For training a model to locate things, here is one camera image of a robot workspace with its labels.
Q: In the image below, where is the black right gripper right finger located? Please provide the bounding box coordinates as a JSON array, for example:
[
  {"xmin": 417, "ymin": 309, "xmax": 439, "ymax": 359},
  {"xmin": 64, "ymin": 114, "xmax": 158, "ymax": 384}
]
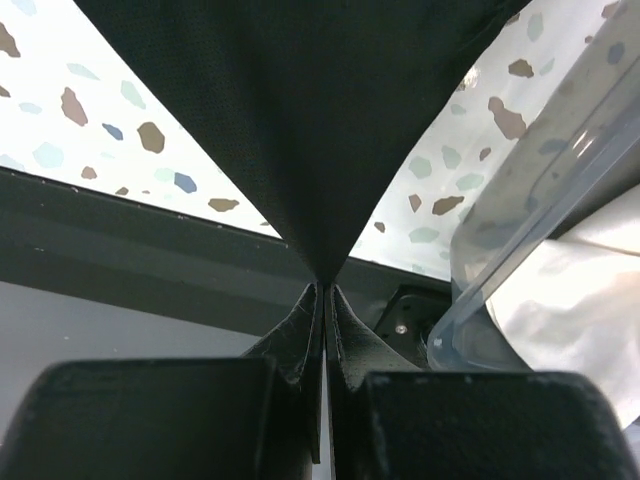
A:
[{"xmin": 324, "ymin": 286, "xmax": 639, "ymax": 479}]

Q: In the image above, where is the clear plastic bin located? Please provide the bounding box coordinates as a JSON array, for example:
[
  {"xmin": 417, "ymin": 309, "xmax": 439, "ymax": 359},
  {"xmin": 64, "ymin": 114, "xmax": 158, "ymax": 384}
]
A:
[{"xmin": 423, "ymin": 1, "xmax": 639, "ymax": 371}]

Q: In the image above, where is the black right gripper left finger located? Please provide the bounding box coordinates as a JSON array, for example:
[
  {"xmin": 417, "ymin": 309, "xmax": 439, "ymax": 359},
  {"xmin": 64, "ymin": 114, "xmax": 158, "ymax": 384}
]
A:
[{"xmin": 1, "ymin": 285, "xmax": 323, "ymax": 479}]

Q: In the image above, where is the white t shirt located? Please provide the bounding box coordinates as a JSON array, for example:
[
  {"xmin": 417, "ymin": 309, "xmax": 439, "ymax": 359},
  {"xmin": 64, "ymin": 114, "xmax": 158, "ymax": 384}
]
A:
[{"xmin": 486, "ymin": 188, "xmax": 639, "ymax": 428}]

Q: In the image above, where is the black t shirt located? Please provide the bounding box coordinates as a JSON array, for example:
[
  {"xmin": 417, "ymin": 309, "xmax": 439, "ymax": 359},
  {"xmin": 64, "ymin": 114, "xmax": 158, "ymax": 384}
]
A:
[{"xmin": 79, "ymin": 0, "xmax": 523, "ymax": 283}]

